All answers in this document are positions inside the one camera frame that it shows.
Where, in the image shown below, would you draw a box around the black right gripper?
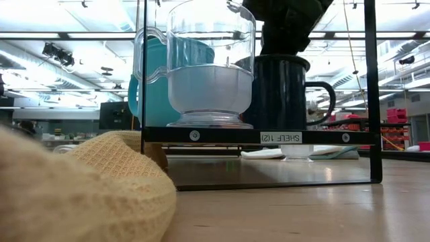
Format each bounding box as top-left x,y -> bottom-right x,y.
242,0 -> 334,56

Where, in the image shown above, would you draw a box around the black computer tower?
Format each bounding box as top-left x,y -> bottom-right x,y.
99,102 -> 141,131

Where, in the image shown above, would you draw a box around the white folded cloth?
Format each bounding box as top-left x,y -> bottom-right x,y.
240,145 -> 343,160

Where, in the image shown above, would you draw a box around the red storage bins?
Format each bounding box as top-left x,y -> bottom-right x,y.
386,107 -> 408,124

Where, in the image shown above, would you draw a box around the yellow waffle cloth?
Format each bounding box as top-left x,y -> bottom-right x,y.
0,126 -> 178,242

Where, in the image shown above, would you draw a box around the light blue cloth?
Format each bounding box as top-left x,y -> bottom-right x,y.
310,146 -> 361,161

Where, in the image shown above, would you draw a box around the black aluminium table frame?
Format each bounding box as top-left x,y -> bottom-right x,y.
356,149 -> 430,163

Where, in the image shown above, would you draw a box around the clear plastic footed mug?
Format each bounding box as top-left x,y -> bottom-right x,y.
133,0 -> 257,130
280,144 -> 315,163

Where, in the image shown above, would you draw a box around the dark navy enamel mug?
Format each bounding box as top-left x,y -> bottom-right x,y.
243,54 -> 337,131

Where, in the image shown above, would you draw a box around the orange storage shelving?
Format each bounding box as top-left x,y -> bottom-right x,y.
381,126 -> 411,151

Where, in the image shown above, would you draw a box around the light blue plastic mug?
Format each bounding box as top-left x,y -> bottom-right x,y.
127,36 -> 216,128

